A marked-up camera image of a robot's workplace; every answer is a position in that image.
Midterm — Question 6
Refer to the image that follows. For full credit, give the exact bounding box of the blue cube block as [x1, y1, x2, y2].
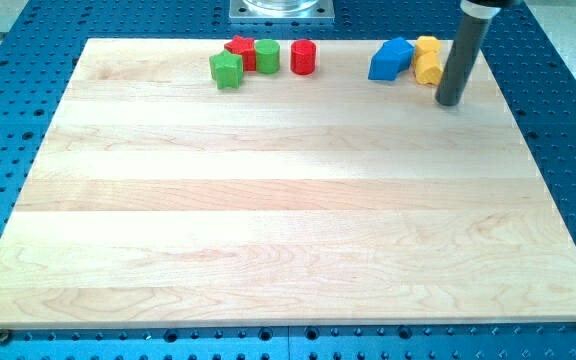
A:
[368, 49, 405, 81]

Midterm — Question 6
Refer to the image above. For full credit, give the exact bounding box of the blue hexagon block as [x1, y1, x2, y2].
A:
[382, 37, 415, 69]

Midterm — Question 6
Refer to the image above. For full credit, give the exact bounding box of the yellow hexagon block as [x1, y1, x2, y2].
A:
[413, 36, 441, 62]

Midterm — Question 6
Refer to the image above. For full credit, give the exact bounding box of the green star block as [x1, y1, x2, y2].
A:
[209, 50, 244, 89]

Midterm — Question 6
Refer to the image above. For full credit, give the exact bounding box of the red cylinder block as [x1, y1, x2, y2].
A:
[290, 39, 317, 75]

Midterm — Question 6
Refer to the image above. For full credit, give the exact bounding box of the wooden board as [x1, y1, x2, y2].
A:
[0, 39, 576, 329]

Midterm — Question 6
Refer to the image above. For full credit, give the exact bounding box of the green cylinder block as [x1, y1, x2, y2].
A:
[254, 39, 280, 74]

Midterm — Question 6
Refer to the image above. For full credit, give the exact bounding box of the red star block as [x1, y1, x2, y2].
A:
[224, 35, 257, 71]

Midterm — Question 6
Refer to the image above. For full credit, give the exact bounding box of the yellow block front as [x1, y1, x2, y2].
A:
[414, 52, 443, 85]

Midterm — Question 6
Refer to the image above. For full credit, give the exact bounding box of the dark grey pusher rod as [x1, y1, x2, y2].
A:
[435, 0, 506, 106]

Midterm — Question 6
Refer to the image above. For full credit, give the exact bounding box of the left board screw clamp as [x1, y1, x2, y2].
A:
[0, 329, 12, 345]

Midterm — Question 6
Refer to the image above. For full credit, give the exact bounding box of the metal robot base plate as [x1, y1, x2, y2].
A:
[229, 0, 335, 23]

